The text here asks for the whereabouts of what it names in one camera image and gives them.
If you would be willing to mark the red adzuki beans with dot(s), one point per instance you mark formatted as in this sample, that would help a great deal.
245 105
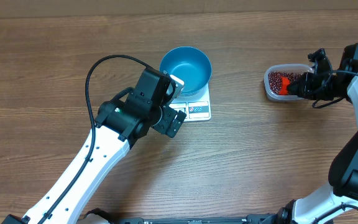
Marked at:
275 81

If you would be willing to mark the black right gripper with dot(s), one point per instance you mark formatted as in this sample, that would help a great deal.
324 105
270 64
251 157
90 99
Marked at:
305 86

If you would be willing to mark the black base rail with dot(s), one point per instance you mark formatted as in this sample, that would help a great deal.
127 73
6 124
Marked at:
100 216

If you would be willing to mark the clear plastic food container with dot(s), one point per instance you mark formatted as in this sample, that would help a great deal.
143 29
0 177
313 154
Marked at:
288 68

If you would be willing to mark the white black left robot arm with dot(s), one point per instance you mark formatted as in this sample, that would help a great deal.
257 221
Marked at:
119 123

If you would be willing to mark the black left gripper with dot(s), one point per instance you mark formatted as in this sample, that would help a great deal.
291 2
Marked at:
169 121

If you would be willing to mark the blue plastic bowl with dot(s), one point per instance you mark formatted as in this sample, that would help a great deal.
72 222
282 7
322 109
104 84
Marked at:
189 64

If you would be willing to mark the white digital kitchen scale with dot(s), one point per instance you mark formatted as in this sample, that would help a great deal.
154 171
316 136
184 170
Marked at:
197 107

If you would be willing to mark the red plastic scoop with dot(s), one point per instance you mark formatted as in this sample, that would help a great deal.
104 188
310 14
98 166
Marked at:
285 83

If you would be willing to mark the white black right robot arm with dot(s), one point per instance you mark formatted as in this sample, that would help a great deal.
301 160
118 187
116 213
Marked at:
340 193

